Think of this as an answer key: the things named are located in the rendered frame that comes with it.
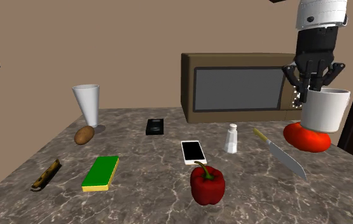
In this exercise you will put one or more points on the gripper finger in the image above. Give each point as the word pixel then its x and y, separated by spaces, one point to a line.
pixel 336 72
pixel 294 79

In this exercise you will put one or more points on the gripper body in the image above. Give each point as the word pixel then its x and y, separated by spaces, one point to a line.
pixel 316 46

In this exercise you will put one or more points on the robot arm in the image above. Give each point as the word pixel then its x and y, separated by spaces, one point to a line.
pixel 322 12

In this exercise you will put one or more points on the white round mug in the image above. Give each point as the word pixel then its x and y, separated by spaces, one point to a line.
pixel 325 110

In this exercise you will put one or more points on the brown microwave oven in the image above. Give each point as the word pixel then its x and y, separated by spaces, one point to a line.
pixel 235 90

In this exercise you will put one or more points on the red tomato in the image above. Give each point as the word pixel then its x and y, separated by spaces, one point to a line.
pixel 300 139

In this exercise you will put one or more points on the glass salt shaker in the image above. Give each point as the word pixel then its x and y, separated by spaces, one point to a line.
pixel 231 142

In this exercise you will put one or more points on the white smartphone with black screen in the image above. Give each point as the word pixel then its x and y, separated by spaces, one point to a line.
pixel 193 152

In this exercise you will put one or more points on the red bell pepper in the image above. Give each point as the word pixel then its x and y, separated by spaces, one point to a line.
pixel 207 189

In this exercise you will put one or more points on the small black box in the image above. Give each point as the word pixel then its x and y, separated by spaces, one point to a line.
pixel 154 126

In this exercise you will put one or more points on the white conical cup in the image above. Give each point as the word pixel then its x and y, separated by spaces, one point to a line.
pixel 87 102

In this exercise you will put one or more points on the green and yellow sponge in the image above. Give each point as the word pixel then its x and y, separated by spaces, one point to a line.
pixel 100 172

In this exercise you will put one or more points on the brown potato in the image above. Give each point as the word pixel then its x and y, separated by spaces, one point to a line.
pixel 84 135

